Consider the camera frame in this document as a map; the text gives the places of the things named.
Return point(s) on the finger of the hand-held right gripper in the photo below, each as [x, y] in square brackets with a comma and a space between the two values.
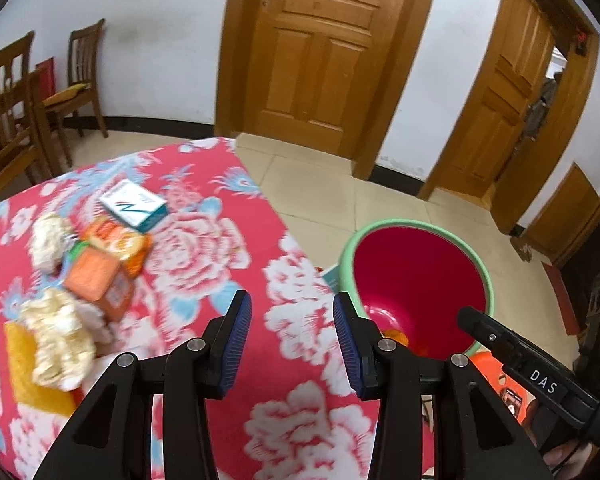
[485, 332]

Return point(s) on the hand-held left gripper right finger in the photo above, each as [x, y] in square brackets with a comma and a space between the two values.
[347, 350]

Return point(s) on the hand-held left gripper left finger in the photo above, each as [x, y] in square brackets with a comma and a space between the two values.
[235, 345]

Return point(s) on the red bin with green rim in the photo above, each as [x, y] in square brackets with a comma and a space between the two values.
[415, 270]

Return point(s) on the orange snack packet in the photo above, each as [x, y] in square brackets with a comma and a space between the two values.
[117, 242]

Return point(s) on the orange carton box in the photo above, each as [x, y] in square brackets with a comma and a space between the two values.
[92, 275]

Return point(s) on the large white tissue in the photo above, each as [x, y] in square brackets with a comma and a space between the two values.
[60, 340]

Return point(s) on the yellow sponge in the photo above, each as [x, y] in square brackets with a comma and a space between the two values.
[20, 360]

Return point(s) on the person's right hand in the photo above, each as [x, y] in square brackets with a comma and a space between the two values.
[567, 462]

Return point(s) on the orange plastic stool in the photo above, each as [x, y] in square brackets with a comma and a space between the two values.
[490, 375]

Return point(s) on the teal book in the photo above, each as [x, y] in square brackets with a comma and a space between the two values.
[331, 276]

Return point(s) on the red floor mat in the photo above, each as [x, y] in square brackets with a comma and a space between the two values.
[560, 295]

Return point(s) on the shoes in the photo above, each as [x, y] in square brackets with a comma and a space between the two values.
[522, 249]

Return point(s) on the red floral tablecloth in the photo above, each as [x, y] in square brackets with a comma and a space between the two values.
[290, 240]

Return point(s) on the low wooden door panel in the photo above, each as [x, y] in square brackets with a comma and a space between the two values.
[570, 210]

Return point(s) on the white and teal box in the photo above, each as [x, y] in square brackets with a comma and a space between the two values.
[132, 205]

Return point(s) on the small crumpled white tissue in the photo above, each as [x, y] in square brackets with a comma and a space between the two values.
[50, 240]

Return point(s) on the grey garment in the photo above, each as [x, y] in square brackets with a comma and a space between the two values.
[542, 105]

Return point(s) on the open wooden door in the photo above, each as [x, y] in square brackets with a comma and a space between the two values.
[505, 85]

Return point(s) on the closed wooden door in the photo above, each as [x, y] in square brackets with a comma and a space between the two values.
[320, 50]

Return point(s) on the red door ornament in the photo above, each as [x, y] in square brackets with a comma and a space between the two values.
[580, 42]

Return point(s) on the wooden chair with yellow cushion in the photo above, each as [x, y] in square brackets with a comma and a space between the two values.
[82, 65]

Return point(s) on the red board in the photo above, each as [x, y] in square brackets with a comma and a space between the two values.
[47, 77]

